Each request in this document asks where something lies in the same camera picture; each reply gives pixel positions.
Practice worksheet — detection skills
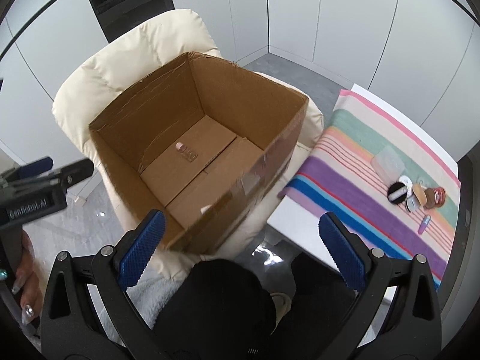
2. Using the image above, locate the grey translucent small case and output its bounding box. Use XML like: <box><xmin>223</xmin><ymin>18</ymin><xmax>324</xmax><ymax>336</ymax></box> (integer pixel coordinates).
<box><xmin>404</xmin><ymin>194</ymin><xmax>421</xmax><ymax>213</ymax></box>

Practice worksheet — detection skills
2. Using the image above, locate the red metallic can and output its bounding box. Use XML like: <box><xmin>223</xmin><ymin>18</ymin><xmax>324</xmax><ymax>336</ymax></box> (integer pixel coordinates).
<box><xmin>425</xmin><ymin>187</ymin><xmax>447</xmax><ymax>209</ymax></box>

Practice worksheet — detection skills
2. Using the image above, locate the left hand with nails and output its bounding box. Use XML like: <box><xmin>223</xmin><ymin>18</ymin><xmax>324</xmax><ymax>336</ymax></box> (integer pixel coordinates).
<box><xmin>11</xmin><ymin>230</ymin><xmax>43</xmax><ymax>326</ymax></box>

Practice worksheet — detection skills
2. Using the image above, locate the light blue fleece garment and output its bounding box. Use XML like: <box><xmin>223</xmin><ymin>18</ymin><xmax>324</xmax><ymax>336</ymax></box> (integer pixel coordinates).
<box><xmin>127</xmin><ymin>270</ymin><xmax>188</xmax><ymax>329</ymax></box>

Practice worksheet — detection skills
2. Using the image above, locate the colourful striped cloth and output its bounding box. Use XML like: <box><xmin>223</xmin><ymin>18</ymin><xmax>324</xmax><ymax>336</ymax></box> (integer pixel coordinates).
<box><xmin>280</xmin><ymin>89</ymin><xmax>461</xmax><ymax>286</ymax></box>

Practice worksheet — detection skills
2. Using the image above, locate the black round compact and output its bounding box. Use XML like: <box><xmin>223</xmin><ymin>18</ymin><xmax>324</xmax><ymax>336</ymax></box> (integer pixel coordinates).
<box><xmin>387</xmin><ymin>181</ymin><xmax>408</xmax><ymax>205</ymax></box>

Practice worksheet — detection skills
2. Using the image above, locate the tan powder puff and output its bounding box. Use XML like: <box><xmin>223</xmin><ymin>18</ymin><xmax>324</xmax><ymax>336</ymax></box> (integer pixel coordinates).
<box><xmin>412</xmin><ymin>183</ymin><xmax>428</xmax><ymax>207</ymax></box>

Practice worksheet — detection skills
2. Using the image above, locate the white round compact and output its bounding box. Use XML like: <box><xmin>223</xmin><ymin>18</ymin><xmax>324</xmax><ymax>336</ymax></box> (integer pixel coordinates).
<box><xmin>398</xmin><ymin>175</ymin><xmax>413</xmax><ymax>188</ymax></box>

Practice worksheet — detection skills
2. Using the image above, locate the frosted plastic square box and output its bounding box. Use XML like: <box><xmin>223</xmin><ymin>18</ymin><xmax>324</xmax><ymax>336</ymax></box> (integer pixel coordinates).
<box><xmin>370</xmin><ymin>145</ymin><xmax>405</xmax><ymax>185</ymax></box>

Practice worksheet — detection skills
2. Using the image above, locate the small pink-capped clear bottle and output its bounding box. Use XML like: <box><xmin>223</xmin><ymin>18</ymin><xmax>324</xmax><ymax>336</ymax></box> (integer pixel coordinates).
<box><xmin>175</xmin><ymin>141</ymin><xmax>198</xmax><ymax>163</ymax></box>

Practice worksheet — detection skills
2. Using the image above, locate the cream padded armchair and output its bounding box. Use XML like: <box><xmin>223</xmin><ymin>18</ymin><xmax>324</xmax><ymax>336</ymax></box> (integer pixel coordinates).
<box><xmin>52</xmin><ymin>9</ymin><xmax>323</xmax><ymax>277</ymax></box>

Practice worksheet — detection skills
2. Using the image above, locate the brown cardboard box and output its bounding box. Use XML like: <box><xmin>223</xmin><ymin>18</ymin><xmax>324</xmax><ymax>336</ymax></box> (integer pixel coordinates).
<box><xmin>89</xmin><ymin>52</ymin><xmax>308</xmax><ymax>254</ymax></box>

